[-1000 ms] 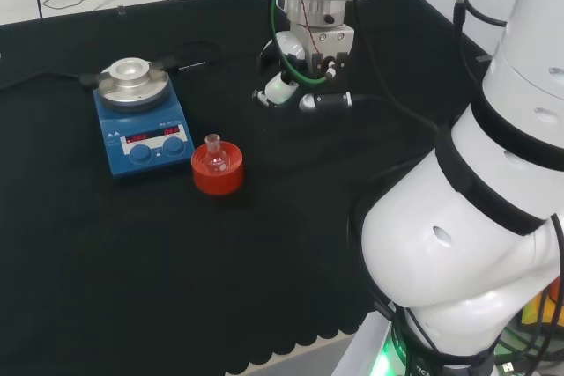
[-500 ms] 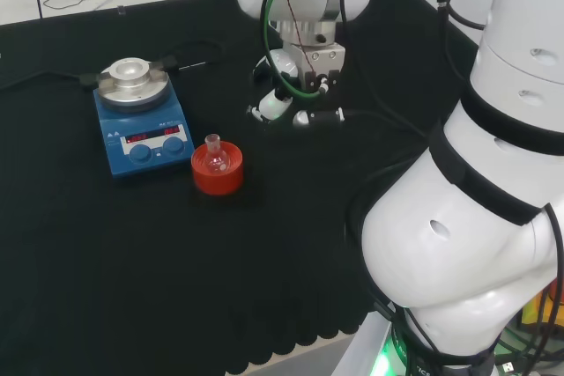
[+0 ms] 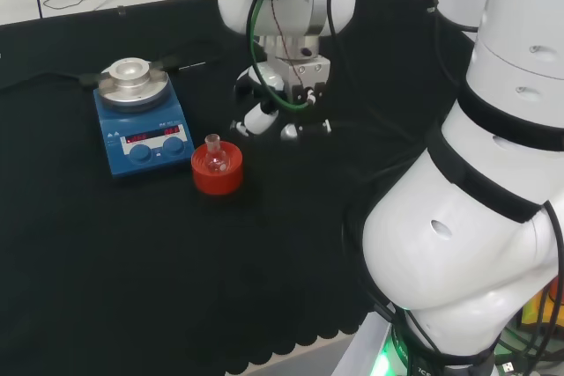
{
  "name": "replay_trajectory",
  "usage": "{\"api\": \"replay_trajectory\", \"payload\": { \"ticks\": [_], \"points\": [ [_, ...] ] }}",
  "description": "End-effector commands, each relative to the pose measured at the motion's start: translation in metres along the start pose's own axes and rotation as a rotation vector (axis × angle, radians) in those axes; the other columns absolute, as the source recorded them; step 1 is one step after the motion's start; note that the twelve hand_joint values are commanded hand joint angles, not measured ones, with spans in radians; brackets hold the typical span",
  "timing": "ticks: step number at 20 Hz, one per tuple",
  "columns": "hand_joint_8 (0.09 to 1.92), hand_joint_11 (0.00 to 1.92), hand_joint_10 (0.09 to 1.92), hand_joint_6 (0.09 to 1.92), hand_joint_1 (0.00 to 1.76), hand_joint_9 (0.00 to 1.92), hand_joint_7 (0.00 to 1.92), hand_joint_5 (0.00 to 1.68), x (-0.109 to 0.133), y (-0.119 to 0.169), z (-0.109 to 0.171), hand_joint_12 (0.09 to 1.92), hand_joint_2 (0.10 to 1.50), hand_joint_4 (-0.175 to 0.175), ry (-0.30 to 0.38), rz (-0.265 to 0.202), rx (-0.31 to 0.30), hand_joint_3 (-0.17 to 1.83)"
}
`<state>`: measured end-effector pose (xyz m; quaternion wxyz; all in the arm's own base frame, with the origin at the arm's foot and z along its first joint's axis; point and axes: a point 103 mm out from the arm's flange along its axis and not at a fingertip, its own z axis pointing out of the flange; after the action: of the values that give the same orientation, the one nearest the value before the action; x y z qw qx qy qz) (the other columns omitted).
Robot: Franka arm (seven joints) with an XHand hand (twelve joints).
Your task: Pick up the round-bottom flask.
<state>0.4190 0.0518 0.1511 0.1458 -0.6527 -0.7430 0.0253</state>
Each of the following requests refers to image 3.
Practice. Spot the clear round-bottom flask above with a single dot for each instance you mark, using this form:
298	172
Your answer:
215	161

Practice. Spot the thin steel probe rod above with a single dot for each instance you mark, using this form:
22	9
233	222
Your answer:
191	66

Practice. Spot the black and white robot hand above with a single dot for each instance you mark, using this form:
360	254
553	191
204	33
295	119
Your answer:
304	98

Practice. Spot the clear cloth clip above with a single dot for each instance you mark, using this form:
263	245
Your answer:
120	10

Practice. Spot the blue base heater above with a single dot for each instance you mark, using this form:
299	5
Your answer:
145	138

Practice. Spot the black bench cloth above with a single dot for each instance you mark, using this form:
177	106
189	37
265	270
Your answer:
132	261

